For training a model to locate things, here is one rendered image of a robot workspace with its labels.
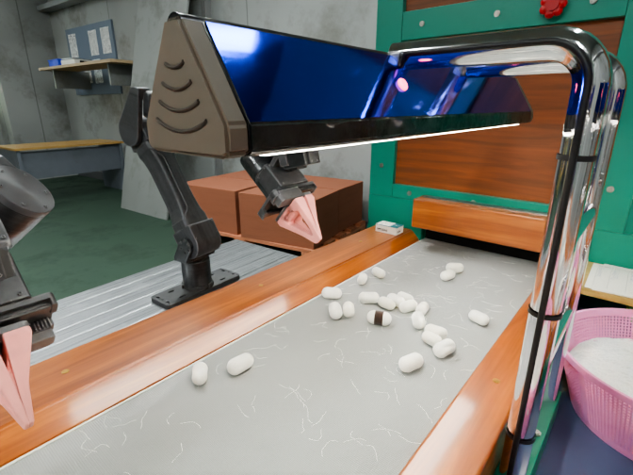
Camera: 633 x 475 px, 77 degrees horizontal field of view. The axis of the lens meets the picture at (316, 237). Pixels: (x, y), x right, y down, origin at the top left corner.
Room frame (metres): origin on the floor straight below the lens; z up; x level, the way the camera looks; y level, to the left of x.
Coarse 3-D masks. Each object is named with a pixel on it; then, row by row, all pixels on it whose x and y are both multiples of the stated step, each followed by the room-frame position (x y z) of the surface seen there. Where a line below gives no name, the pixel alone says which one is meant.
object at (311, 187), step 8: (256, 176) 0.68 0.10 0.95; (256, 184) 0.69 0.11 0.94; (304, 184) 0.68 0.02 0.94; (312, 184) 0.70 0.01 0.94; (264, 192) 0.68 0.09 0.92; (272, 192) 0.63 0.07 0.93; (312, 192) 0.70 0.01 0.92; (272, 200) 0.63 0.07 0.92; (264, 208) 0.64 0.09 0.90; (272, 208) 0.66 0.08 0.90; (280, 208) 0.67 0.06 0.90; (264, 216) 0.64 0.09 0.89
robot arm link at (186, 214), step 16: (144, 128) 0.84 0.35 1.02; (144, 144) 0.84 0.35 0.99; (144, 160) 0.85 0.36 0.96; (160, 160) 0.83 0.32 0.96; (176, 160) 0.86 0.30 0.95; (160, 176) 0.83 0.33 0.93; (176, 176) 0.83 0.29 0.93; (160, 192) 0.83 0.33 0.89; (176, 192) 0.81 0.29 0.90; (176, 208) 0.81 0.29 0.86; (192, 208) 0.82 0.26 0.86; (176, 224) 0.80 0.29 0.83; (192, 224) 0.79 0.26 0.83; (208, 224) 0.82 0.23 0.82; (176, 240) 0.80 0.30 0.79; (192, 240) 0.78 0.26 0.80; (208, 240) 0.79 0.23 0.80; (192, 256) 0.78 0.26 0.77
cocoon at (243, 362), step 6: (240, 354) 0.44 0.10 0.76; (246, 354) 0.44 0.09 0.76; (234, 360) 0.43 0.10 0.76; (240, 360) 0.43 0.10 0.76; (246, 360) 0.43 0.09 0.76; (252, 360) 0.44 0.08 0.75; (228, 366) 0.42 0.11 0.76; (234, 366) 0.42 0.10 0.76; (240, 366) 0.42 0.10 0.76; (246, 366) 0.43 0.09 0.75; (234, 372) 0.42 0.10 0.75; (240, 372) 0.42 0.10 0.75
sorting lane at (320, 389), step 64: (448, 256) 0.84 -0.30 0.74; (320, 320) 0.56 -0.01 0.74; (448, 320) 0.56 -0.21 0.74; (192, 384) 0.41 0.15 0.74; (256, 384) 0.41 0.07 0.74; (320, 384) 0.41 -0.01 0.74; (384, 384) 0.41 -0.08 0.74; (448, 384) 0.41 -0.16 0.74; (64, 448) 0.31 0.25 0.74; (128, 448) 0.31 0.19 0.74; (192, 448) 0.31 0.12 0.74; (256, 448) 0.31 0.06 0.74; (320, 448) 0.31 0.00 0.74; (384, 448) 0.31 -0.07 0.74
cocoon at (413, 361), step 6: (408, 354) 0.44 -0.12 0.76; (414, 354) 0.44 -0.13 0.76; (420, 354) 0.44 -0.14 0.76; (402, 360) 0.43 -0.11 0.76; (408, 360) 0.43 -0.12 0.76; (414, 360) 0.43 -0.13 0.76; (420, 360) 0.43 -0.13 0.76; (402, 366) 0.43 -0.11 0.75; (408, 366) 0.42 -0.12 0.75; (414, 366) 0.43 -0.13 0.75; (420, 366) 0.43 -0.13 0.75
